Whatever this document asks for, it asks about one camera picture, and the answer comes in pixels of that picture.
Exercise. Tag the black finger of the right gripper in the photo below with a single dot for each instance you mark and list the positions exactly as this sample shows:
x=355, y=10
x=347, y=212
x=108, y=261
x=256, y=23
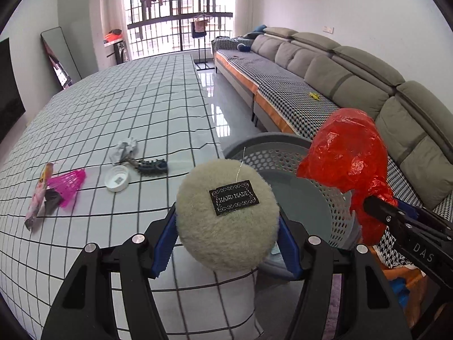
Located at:
x=398, y=222

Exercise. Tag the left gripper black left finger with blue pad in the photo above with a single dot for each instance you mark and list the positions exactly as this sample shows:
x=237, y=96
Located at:
x=84, y=308

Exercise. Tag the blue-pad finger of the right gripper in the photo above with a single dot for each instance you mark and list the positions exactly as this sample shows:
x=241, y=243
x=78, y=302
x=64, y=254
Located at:
x=425, y=217

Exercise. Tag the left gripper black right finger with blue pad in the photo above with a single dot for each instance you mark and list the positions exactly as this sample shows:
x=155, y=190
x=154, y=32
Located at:
x=368, y=308

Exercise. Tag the red plastic bag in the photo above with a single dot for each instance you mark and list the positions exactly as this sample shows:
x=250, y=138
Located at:
x=348, y=153

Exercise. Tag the dark grey cloth scrap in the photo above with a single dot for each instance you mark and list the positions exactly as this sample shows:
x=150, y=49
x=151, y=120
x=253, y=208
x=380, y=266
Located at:
x=52, y=200

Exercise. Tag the pink snack wrapper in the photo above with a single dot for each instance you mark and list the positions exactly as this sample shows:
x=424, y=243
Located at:
x=38, y=196

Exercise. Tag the white round jar lid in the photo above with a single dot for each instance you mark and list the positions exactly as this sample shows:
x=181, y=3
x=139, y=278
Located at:
x=117, y=179

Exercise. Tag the round beige fleece cushion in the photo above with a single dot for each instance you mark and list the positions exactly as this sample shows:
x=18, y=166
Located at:
x=227, y=215

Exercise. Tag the grey perforated laundry basket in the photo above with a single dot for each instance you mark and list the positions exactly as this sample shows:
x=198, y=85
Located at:
x=323, y=211

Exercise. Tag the magenta plastic mesh cone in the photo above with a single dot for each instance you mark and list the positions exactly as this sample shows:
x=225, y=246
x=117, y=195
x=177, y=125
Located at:
x=67, y=185

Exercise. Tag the small yellow toy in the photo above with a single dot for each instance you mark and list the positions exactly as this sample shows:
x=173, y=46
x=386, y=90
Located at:
x=314, y=96

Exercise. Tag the houndstooth sofa cover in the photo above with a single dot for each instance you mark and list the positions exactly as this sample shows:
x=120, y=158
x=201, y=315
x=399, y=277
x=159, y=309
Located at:
x=293, y=92

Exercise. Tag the grey sectional sofa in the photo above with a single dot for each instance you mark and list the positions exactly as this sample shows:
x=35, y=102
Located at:
x=354, y=77

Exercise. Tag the checkered white tablecloth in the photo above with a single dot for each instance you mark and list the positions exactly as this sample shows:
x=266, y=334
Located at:
x=162, y=104

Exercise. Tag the crumpled grey paper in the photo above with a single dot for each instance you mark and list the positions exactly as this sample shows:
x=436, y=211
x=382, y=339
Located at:
x=123, y=150

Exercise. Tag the black television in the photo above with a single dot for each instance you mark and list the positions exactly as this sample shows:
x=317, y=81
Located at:
x=11, y=106

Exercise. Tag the leaning floor mirror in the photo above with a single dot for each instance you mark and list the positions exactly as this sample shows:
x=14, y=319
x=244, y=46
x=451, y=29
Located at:
x=60, y=57

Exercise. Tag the black clothes stand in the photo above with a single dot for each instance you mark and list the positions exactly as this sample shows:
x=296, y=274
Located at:
x=199, y=33

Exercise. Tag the orange bag on shelf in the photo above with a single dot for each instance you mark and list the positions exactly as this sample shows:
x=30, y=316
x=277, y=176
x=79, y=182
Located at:
x=112, y=36

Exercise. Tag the window security grille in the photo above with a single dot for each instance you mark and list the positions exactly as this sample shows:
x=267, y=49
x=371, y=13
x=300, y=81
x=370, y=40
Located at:
x=164, y=26

